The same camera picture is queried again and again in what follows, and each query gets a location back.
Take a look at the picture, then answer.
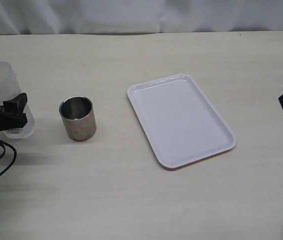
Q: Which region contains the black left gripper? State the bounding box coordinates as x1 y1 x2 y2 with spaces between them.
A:
0 92 28 132

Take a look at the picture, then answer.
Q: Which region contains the clear plastic water pitcher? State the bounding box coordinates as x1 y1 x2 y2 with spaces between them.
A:
0 61 35 139

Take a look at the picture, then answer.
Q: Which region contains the white backdrop curtain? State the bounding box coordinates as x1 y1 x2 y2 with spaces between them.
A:
0 0 283 35

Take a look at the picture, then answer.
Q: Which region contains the stainless steel cup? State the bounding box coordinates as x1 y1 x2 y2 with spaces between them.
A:
58 96 97 142

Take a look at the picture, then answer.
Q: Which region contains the white rectangular plastic tray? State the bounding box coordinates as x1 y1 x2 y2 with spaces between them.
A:
127 73 237 170

